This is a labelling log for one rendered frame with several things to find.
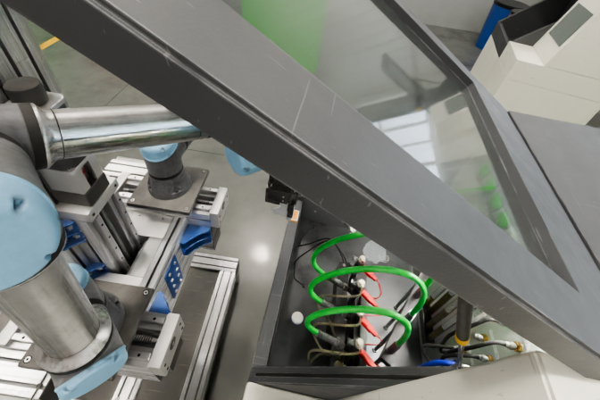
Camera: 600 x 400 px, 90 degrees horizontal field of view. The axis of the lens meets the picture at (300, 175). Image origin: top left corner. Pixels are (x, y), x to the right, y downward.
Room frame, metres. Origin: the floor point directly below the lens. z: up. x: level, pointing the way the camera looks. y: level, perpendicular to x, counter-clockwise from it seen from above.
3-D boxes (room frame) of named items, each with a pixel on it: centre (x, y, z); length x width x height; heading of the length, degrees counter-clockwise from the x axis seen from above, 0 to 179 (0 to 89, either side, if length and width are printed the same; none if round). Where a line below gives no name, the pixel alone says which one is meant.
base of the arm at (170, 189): (0.71, 0.47, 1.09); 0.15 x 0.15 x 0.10
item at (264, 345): (0.51, 0.00, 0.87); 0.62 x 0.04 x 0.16; 177
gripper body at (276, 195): (0.53, 0.03, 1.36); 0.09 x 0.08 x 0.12; 87
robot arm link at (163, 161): (0.72, 0.47, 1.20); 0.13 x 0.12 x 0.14; 175
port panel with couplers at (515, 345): (0.24, -0.48, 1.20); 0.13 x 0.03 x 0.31; 177
